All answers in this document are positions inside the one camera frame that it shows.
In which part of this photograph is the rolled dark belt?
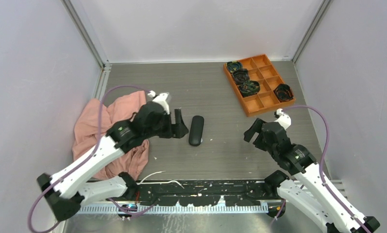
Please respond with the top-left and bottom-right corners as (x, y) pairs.
(238, 80), (260, 98)
(273, 83), (294, 102)
(226, 61), (243, 74)
(232, 68), (250, 85)

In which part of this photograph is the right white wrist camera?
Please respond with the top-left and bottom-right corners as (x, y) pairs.
(274, 108), (291, 130)

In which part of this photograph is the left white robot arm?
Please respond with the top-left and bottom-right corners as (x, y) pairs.
(37, 101), (188, 221)

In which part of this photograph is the orange compartment tray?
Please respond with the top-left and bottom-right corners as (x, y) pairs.
(223, 54), (296, 117)

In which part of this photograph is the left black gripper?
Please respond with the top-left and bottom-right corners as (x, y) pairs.
(144, 109), (188, 139)

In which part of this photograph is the rolled dark belt right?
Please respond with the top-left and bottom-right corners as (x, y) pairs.
(273, 83), (294, 102)

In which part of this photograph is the slotted cable duct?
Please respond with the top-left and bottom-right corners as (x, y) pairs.
(78, 203), (269, 214)

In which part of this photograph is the white loose wire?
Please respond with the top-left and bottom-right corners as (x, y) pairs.
(137, 170), (185, 189)

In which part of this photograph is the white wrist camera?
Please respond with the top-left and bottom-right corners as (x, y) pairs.
(147, 90), (171, 115)
(274, 108), (291, 130)

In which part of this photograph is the black glasses case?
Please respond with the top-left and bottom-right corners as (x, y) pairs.
(188, 115), (204, 146)

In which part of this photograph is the pink cloth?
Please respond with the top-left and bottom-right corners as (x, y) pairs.
(72, 91), (150, 180)

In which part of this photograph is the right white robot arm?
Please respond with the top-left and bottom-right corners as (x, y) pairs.
(244, 116), (381, 233)

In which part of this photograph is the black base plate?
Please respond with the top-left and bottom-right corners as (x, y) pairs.
(134, 180), (279, 207)

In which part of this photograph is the rolled dark belt top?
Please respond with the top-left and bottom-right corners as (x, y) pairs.
(226, 61), (243, 74)

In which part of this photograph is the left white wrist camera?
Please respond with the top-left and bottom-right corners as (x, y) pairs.
(147, 90), (171, 115)

